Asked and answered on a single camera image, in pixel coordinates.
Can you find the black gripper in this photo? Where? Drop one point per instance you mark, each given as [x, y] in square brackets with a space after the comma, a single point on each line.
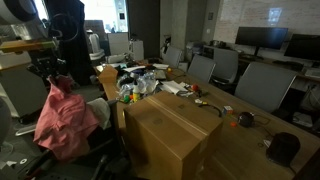
[46, 63]

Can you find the pink shirt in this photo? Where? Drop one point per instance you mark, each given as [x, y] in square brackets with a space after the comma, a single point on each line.
[63, 123]

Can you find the white towel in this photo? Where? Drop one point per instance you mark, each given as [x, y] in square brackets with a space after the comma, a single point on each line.
[101, 111]

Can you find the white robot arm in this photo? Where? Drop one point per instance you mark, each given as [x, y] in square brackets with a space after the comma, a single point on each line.
[6, 120]

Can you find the small cardboard box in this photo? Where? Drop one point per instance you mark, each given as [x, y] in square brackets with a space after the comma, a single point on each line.
[108, 75]

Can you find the green plastic item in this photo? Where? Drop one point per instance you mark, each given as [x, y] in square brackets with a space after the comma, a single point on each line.
[126, 99]

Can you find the white yellow spray bottle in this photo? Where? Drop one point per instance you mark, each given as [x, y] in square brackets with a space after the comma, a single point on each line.
[136, 93]

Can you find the black robot stand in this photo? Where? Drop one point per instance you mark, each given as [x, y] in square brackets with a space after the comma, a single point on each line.
[26, 163]

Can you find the clear plastic bag pile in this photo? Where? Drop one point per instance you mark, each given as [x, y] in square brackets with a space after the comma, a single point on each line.
[146, 83]

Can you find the orange yellow ball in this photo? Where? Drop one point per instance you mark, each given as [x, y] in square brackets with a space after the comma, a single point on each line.
[169, 69]

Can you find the white paper stack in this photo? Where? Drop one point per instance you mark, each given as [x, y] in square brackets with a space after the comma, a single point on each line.
[173, 87]

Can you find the large brown cardboard box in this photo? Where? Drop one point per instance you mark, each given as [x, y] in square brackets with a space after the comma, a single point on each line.
[166, 140]

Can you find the red ball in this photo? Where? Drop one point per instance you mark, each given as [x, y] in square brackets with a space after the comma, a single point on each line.
[195, 87]

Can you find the rubik's cube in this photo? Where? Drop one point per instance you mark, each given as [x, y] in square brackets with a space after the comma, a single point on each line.
[228, 110]

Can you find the small orange cap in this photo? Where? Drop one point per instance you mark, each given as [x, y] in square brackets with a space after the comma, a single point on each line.
[233, 123]

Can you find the black round speaker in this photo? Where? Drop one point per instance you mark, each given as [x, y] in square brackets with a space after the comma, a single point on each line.
[246, 119]

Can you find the black computer monitor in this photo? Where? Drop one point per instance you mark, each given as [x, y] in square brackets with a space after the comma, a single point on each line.
[303, 46]
[261, 37]

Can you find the white paper tag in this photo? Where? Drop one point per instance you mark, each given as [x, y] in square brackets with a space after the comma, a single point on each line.
[266, 142]

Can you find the black keyboard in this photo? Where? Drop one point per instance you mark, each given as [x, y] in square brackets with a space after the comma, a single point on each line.
[288, 64]

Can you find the black cylinder speaker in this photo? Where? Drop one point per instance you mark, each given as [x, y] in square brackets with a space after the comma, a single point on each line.
[283, 150]

